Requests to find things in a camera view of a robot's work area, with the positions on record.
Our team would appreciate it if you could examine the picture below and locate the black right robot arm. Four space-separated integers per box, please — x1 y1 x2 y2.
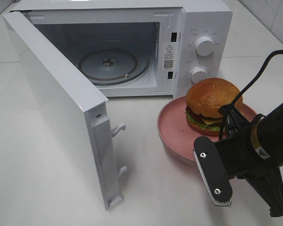
193 103 283 217

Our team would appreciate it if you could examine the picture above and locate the glass microwave turntable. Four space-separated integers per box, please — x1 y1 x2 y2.
77 48 150 86

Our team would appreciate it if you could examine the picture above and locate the upper white power knob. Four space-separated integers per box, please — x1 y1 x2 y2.
195 35 215 57

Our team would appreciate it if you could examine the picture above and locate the white microwave oven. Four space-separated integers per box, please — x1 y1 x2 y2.
9 0 233 97

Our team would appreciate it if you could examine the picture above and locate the pink speckled plate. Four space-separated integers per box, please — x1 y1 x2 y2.
156 95 259 167

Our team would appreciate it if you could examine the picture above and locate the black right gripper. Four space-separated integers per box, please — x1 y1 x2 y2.
193 107 283 217

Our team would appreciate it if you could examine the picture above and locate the white timer knob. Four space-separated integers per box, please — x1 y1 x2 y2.
190 67 208 84

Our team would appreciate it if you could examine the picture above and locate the burger with cheese and lettuce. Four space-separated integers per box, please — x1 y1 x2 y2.
185 78 240 136

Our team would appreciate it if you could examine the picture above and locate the white microwave door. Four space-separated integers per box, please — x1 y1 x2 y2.
3 11 127 210

